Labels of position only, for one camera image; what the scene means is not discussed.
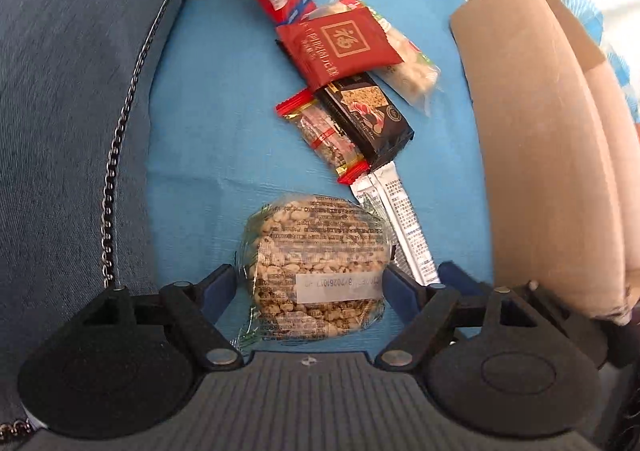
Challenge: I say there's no round puffed grain cake packet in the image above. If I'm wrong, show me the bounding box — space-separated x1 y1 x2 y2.
236 195 394 348

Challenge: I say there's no white silver stick packet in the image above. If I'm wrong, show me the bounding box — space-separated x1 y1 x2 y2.
350 162 439 286

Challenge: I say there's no black chocolate snack packet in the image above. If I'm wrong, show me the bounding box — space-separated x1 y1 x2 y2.
314 73 414 170

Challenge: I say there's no small red-ended candy packet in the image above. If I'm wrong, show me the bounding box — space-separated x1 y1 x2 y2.
276 89 370 185

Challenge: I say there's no clear white rice cracker packet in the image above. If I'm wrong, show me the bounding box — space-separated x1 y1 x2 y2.
310 0 440 116

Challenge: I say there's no red square snack packet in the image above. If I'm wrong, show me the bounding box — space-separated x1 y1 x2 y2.
277 8 402 91

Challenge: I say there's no blue fan-pattern sofa cover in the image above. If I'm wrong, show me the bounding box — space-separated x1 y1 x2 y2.
146 0 639 285

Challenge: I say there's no brown cardboard box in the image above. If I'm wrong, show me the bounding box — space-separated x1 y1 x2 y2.
450 0 639 325

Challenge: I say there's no metal bead chain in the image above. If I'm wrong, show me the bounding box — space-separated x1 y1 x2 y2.
0 0 214 447

